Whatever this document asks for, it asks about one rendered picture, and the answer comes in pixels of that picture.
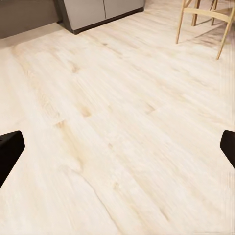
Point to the straight chair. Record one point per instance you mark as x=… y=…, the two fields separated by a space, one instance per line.
x=214 y=13

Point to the fridge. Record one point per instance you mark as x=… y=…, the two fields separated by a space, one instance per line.
x=81 y=15

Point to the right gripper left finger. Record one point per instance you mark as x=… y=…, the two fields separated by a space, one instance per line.
x=11 y=147

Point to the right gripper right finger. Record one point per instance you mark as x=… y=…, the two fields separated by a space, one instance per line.
x=227 y=145

